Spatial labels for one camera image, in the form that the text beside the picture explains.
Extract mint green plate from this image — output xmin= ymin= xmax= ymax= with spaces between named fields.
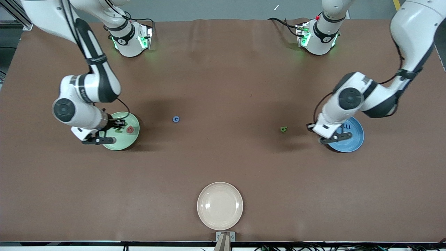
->
xmin=101 ymin=112 xmax=140 ymax=151

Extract blue plate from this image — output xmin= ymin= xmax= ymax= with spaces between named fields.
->
xmin=326 ymin=116 xmax=365 ymax=153

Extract brown table cover sheet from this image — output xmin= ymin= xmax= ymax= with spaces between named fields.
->
xmin=0 ymin=18 xmax=446 ymax=242

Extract beige plate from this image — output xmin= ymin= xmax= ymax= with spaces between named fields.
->
xmin=197 ymin=182 xmax=244 ymax=230

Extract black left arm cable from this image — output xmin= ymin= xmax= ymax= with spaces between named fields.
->
xmin=313 ymin=31 xmax=424 ymax=124

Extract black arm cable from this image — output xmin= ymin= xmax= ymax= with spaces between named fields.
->
xmin=59 ymin=0 xmax=131 ymax=122
xmin=313 ymin=31 xmax=424 ymax=124

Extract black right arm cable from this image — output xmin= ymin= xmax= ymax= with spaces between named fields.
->
xmin=59 ymin=0 xmax=131 ymax=122

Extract black right base cable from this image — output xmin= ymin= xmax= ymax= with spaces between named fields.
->
xmin=124 ymin=12 xmax=155 ymax=30

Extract black base cable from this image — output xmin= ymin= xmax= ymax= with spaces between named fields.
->
xmin=124 ymin=12 xmax=155 ymax=30
xmin=268 ymin=17 xmax=301 ymax=37

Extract black left base cable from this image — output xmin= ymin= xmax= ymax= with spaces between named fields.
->
xmin=268 ymin=17 xmax=301 ymax=37

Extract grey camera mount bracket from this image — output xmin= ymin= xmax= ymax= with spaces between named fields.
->
xmin=216 ymin=231 xmax=236 ymax=251

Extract aluminium frame profile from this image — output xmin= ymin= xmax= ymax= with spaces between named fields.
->
xmin=0 ymin=0 xmax=34 ymax=31

